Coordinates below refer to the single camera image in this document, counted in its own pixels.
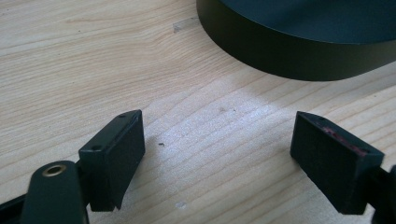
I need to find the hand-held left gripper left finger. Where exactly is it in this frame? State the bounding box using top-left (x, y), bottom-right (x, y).
top-left (78, 109), bottom-right (147, 213)

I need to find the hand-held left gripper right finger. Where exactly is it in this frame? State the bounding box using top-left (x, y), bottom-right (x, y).
top-left (290, 110), bottom-right (386, 216)

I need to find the black round container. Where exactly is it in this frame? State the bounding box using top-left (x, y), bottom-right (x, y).
top-left (195, 0), bottom-right (396, 82)

